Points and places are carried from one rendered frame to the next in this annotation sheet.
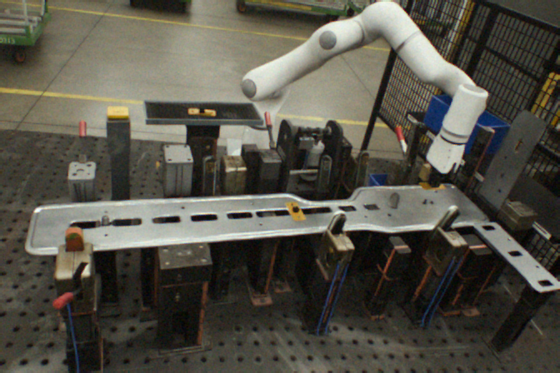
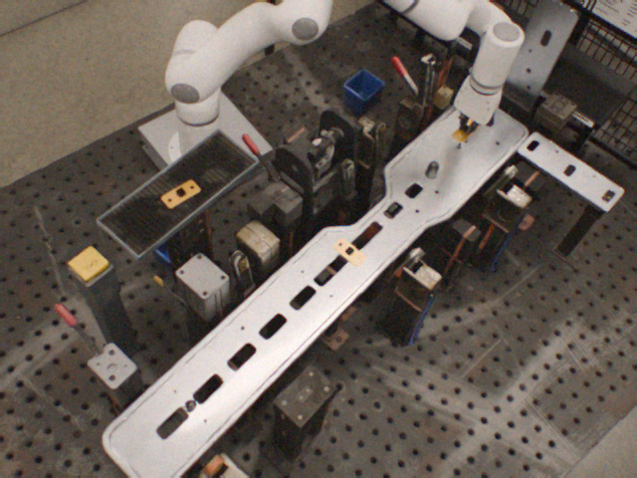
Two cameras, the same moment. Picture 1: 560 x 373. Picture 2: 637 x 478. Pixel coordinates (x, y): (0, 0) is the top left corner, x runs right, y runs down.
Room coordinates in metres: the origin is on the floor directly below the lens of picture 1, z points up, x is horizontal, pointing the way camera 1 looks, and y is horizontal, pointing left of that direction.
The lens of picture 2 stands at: (0.37, 0.46, 2.49)
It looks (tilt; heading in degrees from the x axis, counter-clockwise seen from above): 59 degrees down; 328
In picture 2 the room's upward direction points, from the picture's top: 9 degrees clockwise
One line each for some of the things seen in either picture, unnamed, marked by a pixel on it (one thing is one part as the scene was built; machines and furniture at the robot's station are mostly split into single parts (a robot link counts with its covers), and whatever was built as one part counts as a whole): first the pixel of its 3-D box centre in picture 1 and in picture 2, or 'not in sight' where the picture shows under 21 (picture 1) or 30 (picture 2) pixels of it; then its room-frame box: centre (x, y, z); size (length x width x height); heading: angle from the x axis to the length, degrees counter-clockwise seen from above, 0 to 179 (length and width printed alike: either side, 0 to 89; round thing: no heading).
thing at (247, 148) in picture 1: (243, 196); (260, 243); (1.23, 0.09, 0.90); 0.05 x 0.05 x 0.40; 23
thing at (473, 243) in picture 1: (457, 276); (511, 203); (1.10, -0.65, 0.84); 0.11 x 0.10 x 0.28; 23
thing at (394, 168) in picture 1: (388, 203); (403, 141); (1.40, -0.44, 0.88); 0.07 x 0.06 x 0.35; 23
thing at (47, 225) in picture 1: (289, 214); (345, 260); (1.05, -0.06, 1.00); 1.38 x 0.22 x 0.02; 113
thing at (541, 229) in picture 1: (487, 164); (490, 28); (1.60, -0.83, 1.01); 0.90 x 0.22 x 0.03; 23
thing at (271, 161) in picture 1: (262, 201); (281, 235); (1.23, 0.03, 0.89); 0.13 x 0.11 x 0.38; 23
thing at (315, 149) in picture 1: (299, 186); (313, 193); (1.29, -0.09, 0.94); 0.18 x 0.13 x 0.49; 113
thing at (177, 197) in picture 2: (202, 111); (180, 192); (1.27, 0.27, 1.17); 0.08 x 0.04 x 0.01; 105
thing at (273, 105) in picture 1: (269, 95); (198, 71); (1.67, 0.09, 1.10); 0.19 x 0.12 x 0.24; 147
